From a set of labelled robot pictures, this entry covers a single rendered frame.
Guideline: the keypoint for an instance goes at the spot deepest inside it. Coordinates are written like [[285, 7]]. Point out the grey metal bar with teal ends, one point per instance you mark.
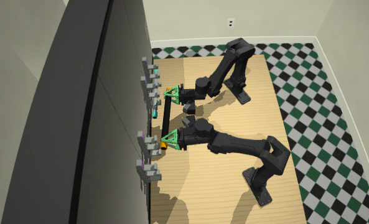
[[154, 103]]

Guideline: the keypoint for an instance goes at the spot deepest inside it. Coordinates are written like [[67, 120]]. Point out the black bar with yellow end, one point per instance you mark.
[[165, 124]]

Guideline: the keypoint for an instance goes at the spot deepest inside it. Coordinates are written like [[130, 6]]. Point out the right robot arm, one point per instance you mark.
[[244, 51]]

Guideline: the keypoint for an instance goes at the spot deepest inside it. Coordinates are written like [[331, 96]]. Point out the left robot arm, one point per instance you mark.
[[274, 163]]

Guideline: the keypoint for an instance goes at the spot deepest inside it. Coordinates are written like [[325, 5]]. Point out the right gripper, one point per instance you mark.
[[179, 94]]

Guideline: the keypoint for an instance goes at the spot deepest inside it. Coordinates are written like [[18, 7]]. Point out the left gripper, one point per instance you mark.
[[181, 140]]

